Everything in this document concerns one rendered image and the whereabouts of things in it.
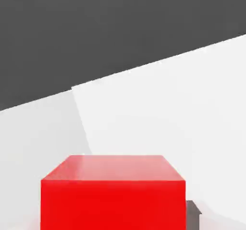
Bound small red cube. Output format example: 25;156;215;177
40;155;186;230

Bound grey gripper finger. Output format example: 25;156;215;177
185;200;239;230

